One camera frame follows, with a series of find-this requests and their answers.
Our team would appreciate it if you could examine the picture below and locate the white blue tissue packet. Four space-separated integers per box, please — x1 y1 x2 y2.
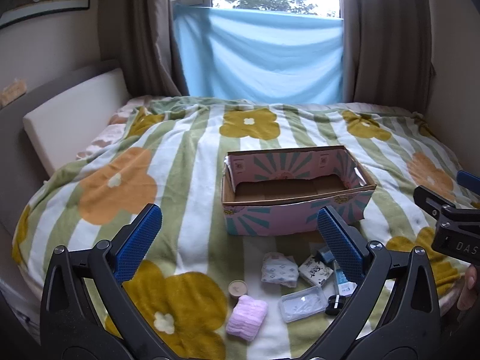
260 252 299 289

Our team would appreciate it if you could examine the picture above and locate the pink rolled towel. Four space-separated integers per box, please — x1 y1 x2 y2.
226 295 268 343

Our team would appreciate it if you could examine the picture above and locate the pink patterned bedsheet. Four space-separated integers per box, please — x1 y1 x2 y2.
75 95 158 160

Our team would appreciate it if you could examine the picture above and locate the white cushion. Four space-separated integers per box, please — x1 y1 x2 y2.
22 68 132 177

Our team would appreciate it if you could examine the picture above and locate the striped floral blanket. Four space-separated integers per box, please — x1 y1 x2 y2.
11 96 474 360

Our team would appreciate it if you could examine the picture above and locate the white floral patterned box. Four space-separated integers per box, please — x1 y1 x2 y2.
298 255 335 288

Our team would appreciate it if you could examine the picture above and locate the yellow packet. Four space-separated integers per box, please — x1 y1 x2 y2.
0 79 28 106

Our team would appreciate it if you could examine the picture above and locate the light blue cloth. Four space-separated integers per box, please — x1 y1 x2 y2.
173 4 345 104

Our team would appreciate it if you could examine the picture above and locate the brown curtain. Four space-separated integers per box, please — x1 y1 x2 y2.
339 0 437 115
98 0 188 97

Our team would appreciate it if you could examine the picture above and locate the pink printed cardboard box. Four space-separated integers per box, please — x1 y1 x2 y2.
220 145 377 237

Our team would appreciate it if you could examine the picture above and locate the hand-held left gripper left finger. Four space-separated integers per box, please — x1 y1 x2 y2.
39 203 177 360

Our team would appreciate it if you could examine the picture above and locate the small blue box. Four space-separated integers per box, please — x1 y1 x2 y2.
316 246 335 266

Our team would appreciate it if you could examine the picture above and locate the person's right hand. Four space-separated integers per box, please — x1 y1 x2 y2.
457 264 480 311

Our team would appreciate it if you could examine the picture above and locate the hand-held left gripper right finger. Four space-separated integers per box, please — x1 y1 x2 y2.
317 205 442 360

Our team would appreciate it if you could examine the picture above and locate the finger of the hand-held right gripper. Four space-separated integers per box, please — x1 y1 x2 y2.
457 170 480 189
413 185 457 219

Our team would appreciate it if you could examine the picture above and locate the clear plastic container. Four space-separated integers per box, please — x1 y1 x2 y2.
280 285 328 323

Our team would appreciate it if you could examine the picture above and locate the small black bottle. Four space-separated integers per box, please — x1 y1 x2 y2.
325 295 346 316

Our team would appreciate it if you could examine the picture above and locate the blue white tube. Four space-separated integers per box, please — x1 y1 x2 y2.
332 263 358 296

